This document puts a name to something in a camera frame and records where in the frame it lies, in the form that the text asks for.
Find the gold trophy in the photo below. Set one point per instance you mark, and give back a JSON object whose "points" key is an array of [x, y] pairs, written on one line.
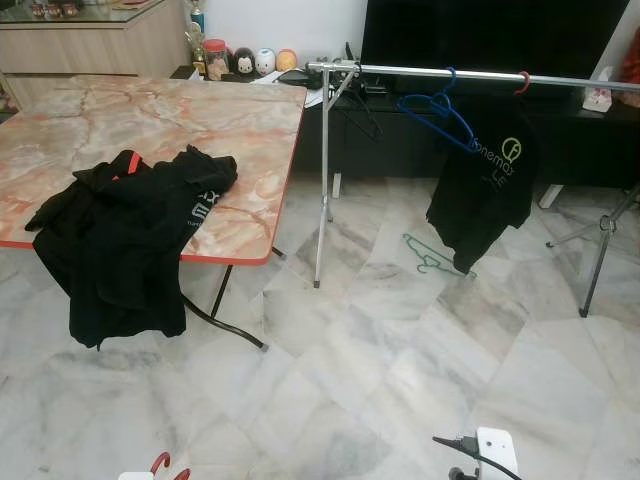
{"points": [[195, 50]]}

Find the black shirt white print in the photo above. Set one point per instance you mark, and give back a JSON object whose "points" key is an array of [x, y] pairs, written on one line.
{"points": [[150, 260]]}

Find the light wooden cabinet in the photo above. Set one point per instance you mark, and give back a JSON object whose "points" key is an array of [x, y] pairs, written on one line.
{"points": [[80, 50]]}

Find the black television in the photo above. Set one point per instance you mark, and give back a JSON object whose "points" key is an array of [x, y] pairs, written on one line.
{"points": [[480, 35]]}

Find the black shirt red collar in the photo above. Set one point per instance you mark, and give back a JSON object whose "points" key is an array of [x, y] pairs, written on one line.
{"points": [[60, 215]]}

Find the blue plastic hanger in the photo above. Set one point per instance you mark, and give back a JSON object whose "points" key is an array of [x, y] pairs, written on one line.
{"points": [[446, 98]]}

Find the black round plush toy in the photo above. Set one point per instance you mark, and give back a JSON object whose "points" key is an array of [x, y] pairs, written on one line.
{"points": [[244, 63]]}

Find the black TV console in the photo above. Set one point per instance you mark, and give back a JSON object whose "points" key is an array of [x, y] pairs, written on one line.
{"points": [[390, 160]]}

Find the black fonemax logo shirt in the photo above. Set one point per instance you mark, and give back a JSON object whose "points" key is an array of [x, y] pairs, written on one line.
{"points": [[480, 200]]}

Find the blue bottle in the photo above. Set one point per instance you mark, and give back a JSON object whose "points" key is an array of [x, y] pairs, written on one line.
{"points": [[197, 15]]}

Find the white paper sheet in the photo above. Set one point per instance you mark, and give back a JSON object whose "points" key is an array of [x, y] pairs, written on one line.
{"points": [[318, 97]]}

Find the thin black hanger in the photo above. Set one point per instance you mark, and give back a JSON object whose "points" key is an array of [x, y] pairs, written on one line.
{"points": [[366, 115]]}

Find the green plastic hanger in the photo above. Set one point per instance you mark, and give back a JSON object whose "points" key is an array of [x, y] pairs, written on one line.
{"points": [[430, 262]]}

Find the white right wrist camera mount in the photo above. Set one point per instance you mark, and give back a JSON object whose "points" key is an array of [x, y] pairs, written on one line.
{"points": [[497, 455]]}

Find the red plastic hanger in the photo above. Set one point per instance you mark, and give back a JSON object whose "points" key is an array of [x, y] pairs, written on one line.
{"points": [[527, 82], [156, 464]]}

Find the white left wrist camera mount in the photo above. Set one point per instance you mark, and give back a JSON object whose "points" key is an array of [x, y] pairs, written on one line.
{"points": [[135, 476]]}

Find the silver metal clothes rack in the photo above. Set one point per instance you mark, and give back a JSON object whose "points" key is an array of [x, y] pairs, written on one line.
{"points": [[490, 78]]}

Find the orange round plush toy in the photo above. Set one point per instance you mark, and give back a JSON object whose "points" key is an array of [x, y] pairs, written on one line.
{"points": [[287, 60]]}

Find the white round plush toy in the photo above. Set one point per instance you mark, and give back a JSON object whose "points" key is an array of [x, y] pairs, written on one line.
{"points": [[266, 61]]}

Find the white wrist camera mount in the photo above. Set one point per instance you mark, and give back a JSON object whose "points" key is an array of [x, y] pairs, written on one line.
{"points": [[135, 476], [497, 455]]}

